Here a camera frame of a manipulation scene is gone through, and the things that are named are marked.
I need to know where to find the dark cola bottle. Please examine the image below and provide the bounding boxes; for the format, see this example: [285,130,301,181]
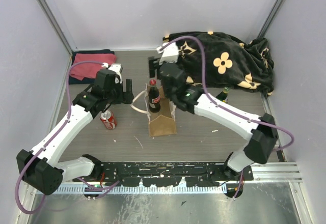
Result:
[148,79,160,113]

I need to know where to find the brown canvas bag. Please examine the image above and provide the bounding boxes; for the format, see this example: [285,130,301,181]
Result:
[130,85,177,137]

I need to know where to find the green glass bottle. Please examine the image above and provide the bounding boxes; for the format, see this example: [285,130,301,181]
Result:
[216,87,230,103]

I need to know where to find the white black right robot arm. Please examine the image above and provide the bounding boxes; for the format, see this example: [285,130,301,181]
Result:
[148,57,278,180]

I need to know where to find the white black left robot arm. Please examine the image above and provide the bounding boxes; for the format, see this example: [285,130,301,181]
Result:
[16,64,133,195]

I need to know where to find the red soda can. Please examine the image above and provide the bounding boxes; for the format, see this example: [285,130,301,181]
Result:
[100,109,118,130]

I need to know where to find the red folded cloth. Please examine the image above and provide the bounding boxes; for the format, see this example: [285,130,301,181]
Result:
[70,53,117,82]

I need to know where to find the black floral blanket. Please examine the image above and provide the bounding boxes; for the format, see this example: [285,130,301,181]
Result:
[162,32,274,97]

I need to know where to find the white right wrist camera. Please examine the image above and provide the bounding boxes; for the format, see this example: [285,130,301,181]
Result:
[156,42,179,65]

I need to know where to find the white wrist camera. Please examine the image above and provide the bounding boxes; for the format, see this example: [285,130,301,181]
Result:
[156,42,179,65]
[101,63,123,79]

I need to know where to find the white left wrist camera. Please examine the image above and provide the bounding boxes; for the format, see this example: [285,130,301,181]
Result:
[101,63,123,79]

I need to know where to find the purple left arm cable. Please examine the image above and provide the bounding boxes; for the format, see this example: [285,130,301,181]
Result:
[14,60,120,214]

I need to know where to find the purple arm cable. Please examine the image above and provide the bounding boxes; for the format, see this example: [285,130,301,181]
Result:
[14,60,120,214]
[159,35,295,150]

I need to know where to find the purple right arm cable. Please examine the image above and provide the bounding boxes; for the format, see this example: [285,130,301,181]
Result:
[159,35,295,150]

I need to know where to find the white slotted cable duct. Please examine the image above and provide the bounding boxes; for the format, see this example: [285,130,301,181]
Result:
[54,184,227,194]

